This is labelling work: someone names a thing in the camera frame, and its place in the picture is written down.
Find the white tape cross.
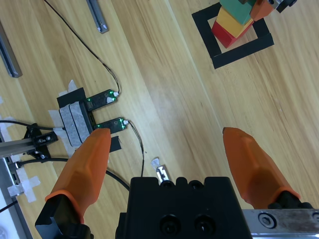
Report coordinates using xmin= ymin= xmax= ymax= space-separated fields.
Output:
xmin=7 ymin=169 xmax=42 ymax=204

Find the white tape strip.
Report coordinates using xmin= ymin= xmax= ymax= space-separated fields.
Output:
xmin=58 ymin=79 xmax=78 ymax=98
xmin=0 ymin=116 xmax=20 ymax=140

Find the black hub cable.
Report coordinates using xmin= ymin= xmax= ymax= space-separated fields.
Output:
xmin=0 ymin=120 xmax=54 ymax=130

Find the silver aluminium extrusion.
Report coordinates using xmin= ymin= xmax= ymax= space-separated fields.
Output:
xmin=0 ymin=138 xmax=34 ymax=159

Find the small black tape patch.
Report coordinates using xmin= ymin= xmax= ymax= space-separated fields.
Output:
xmin=109 ymin=135 xmax=123 ymax=153

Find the green cube block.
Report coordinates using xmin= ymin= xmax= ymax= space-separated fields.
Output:
xmin=219 ymin=0 xmax=257 ymax=25

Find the black adapter with green lights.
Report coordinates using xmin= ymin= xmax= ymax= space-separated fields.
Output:
xmin=85 ymin=89 xmax=119 ymax=112
xmin=93 ymin=117 xmax=129 ymax=132

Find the thick black table cable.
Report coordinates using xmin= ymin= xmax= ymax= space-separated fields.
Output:
xmin=14 ymin=156 xmax=132 ymax=192

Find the yellow cube block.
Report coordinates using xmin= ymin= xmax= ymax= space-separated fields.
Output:
xmin=216 ymin=6 xmax=255 ymax=39

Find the grey metal plate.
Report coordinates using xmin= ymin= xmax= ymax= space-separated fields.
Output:
xmin=0 ymin=158 xmax=33 ymax=239

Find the grey aluminium bar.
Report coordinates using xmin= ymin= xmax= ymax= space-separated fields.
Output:
xmin=0 ymin=21 xmax=23 ymax=79
xmin=85 ymin=0 xmax=110 ymax=35

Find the black tape square outline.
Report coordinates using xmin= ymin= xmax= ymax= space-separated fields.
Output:
xmin=191 ymin=3 xmax=275 ymax=70

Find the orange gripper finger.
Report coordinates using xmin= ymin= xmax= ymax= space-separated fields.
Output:
xmin=222 ymin=126 xmax=312 ymax=210
xmin=34 ymin=128 xmax=112 ymax=239

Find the red cube block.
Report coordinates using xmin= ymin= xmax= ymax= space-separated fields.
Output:
xmin=211 ymin=19 xmax=251 ymax=48

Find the large black tape patch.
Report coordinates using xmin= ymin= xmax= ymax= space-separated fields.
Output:
xmin=56 ymin=87 xmax=87 ymax=109

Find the black corner bracket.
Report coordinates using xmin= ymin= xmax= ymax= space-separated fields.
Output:
xmin=23 ymin=123 xmax=59 ymax=160

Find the small aluminium piece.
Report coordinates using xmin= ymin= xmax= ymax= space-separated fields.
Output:
xmin=156 ymin=164 xmax=170 ymax=185

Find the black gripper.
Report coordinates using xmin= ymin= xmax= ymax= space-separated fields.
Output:
xmin=250 ymin=0 xmax=298 ymax=22

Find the black USB hub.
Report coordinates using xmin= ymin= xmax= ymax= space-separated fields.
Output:
xmin=59 ymin=101 xmax=97 ymax=147

